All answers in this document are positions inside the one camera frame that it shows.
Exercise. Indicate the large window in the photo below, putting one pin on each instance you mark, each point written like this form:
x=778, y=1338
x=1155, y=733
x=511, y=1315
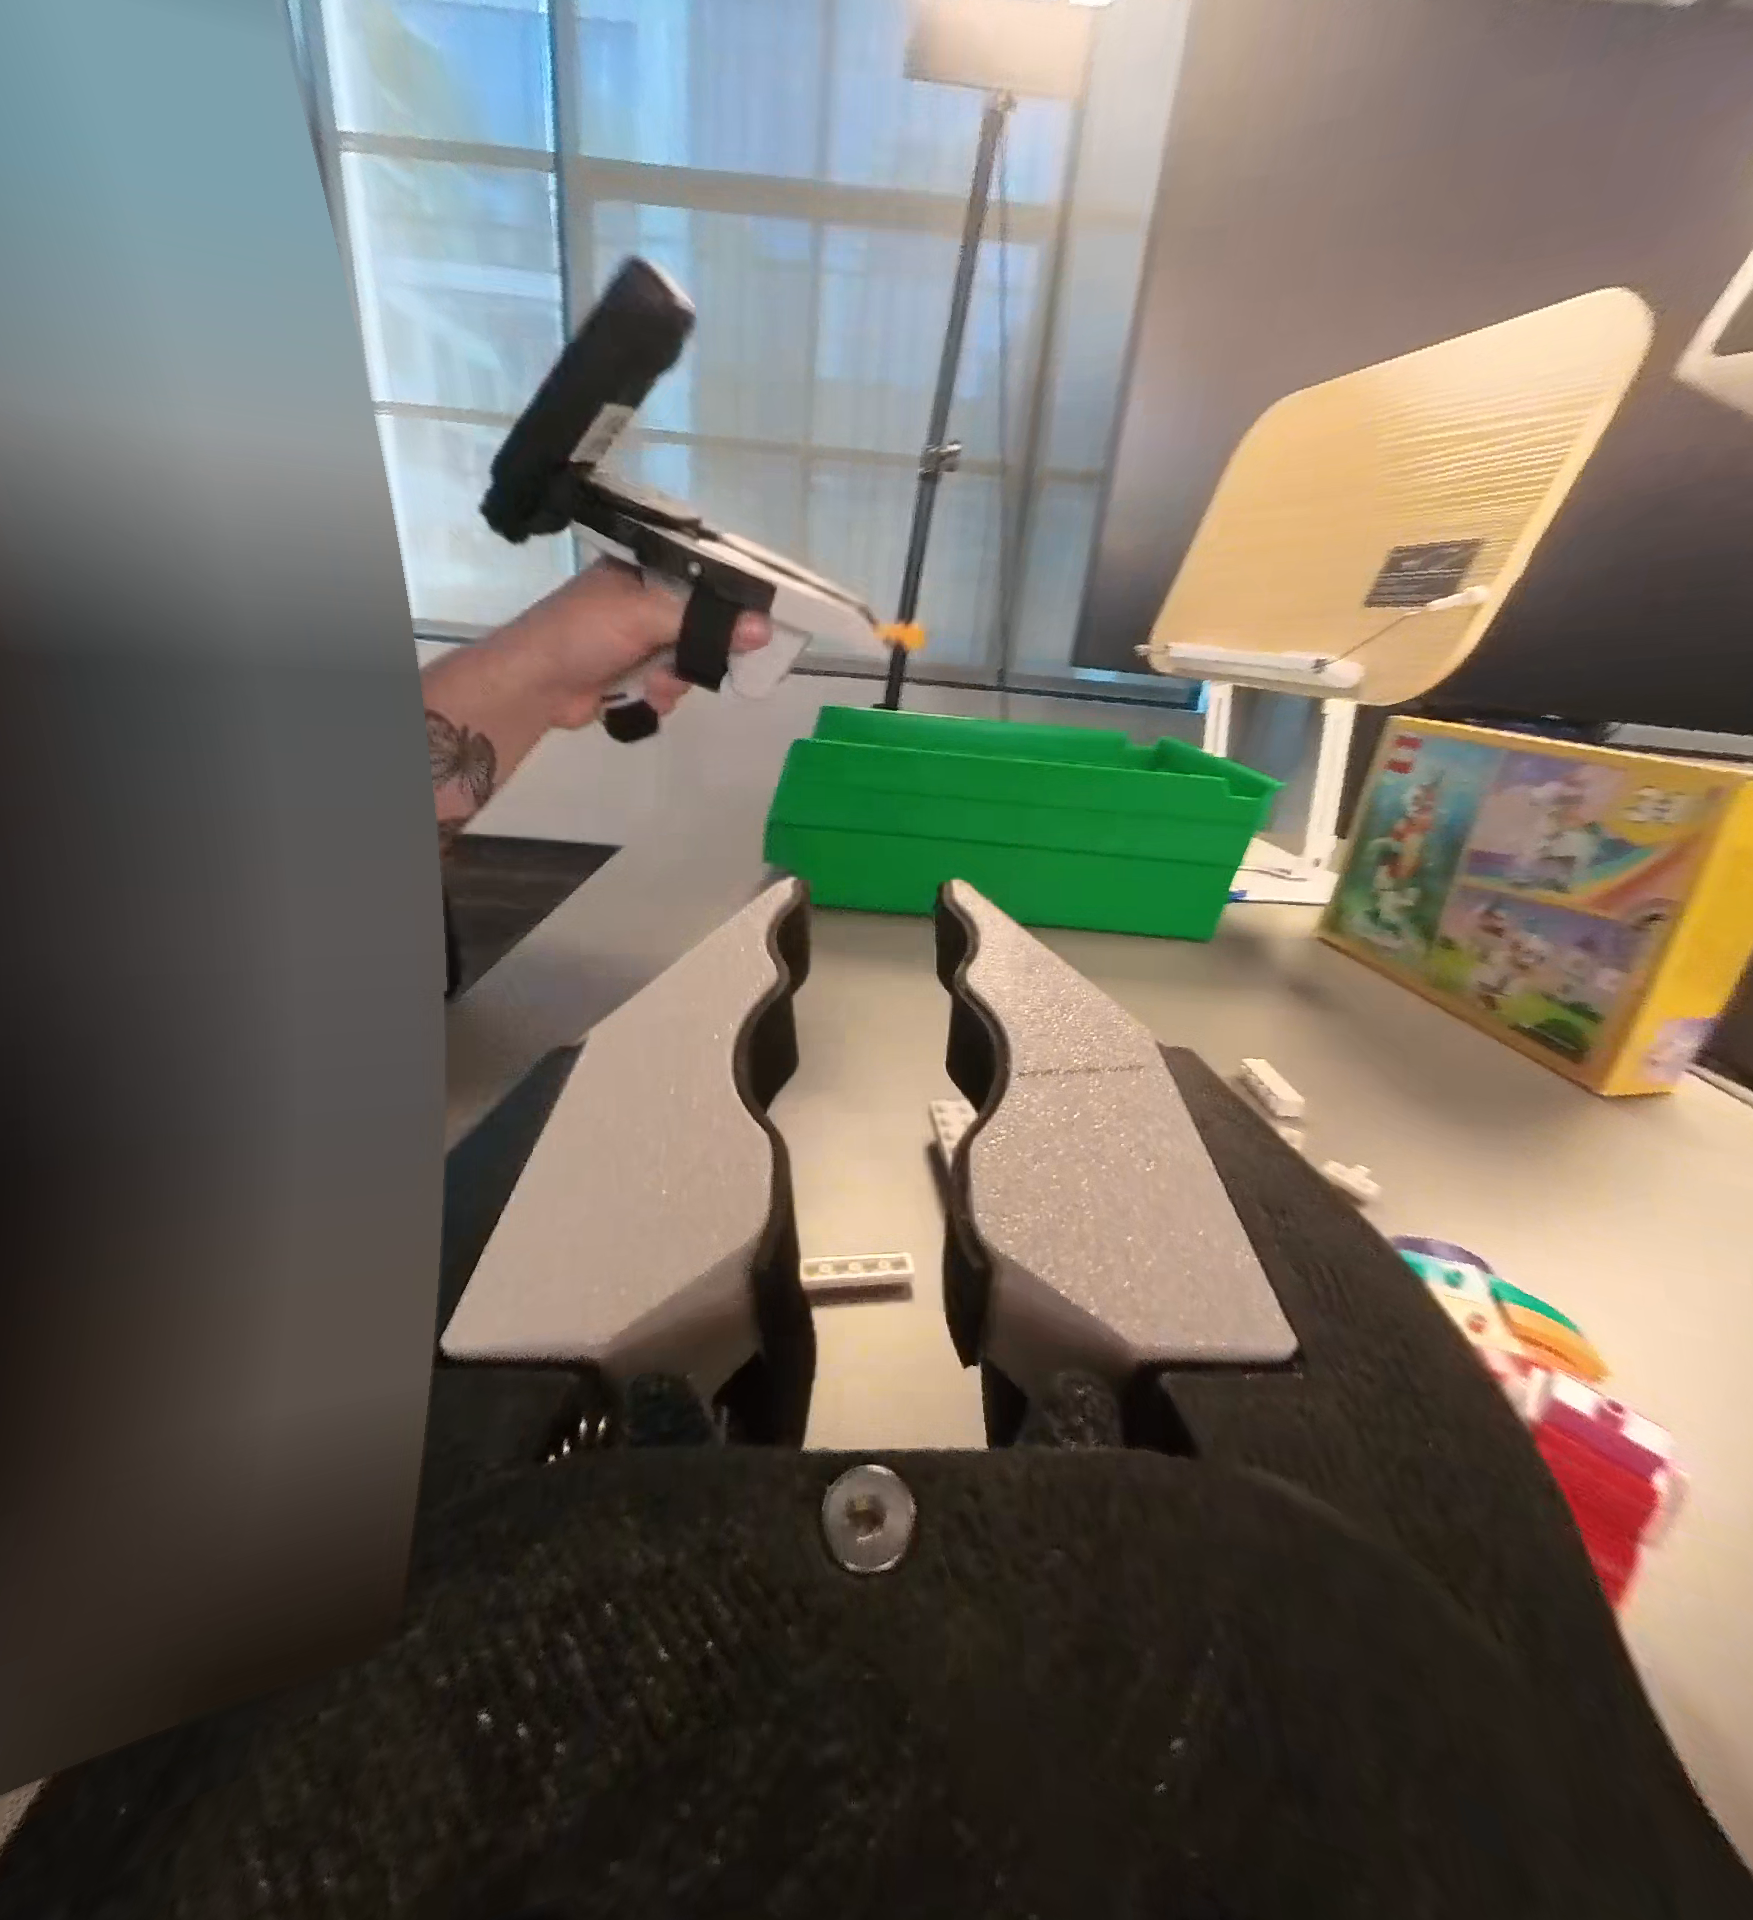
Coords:
x=757, y=301

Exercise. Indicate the pink lego piece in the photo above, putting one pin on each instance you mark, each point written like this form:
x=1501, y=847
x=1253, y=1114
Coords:
x=1596, y=1471

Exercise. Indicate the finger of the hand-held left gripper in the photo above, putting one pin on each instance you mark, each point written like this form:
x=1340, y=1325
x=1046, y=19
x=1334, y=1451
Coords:
x=786, y=587
x=775, y=659

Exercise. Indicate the rainbow lego assembly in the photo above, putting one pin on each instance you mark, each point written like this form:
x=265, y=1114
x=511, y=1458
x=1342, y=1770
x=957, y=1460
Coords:
x=1505, y=1306

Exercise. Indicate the yellow lego box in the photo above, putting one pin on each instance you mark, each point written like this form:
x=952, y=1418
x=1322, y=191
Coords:
x=1566, y=887

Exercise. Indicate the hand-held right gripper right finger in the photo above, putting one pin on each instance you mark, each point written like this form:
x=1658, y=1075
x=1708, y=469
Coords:
x=1117, y=1201

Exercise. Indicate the beige ribbed panel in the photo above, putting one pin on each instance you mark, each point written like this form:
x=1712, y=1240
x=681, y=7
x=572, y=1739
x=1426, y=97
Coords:
x=1418, y=480

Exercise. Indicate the white studded lego plate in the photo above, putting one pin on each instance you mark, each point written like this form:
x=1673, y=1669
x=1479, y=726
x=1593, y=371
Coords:
x=952, y=1141

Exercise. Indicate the green plastic bin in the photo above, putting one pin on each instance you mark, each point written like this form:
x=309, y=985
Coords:
x=998, y=839

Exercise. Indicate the person's left forearm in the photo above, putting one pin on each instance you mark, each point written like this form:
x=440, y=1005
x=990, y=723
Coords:
x=479, y=734

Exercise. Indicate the black light stand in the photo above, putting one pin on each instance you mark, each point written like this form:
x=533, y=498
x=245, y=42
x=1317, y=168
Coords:
x=960, y=376

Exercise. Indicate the person's left hand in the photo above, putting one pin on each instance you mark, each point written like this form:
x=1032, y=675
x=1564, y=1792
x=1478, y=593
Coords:
x=601, y=637

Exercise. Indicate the large black screen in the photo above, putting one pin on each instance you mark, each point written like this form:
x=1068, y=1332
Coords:
x=1342, y=181

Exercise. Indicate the long white lego plate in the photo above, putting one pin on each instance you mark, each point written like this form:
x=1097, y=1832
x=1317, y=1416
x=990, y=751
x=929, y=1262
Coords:
x=859, y=1268

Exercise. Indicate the white lego brick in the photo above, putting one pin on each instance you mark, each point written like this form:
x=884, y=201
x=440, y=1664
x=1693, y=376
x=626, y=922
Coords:
x=1272, y=1087

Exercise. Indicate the small white lego piece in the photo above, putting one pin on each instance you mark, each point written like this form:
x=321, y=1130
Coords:
x=1349, y=1180

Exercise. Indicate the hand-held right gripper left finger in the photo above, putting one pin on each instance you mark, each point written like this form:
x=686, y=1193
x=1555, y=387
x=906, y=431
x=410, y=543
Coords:
x=622, y=1201

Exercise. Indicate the white panel stand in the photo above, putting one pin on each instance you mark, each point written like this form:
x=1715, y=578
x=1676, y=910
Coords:
x=1274, y=751

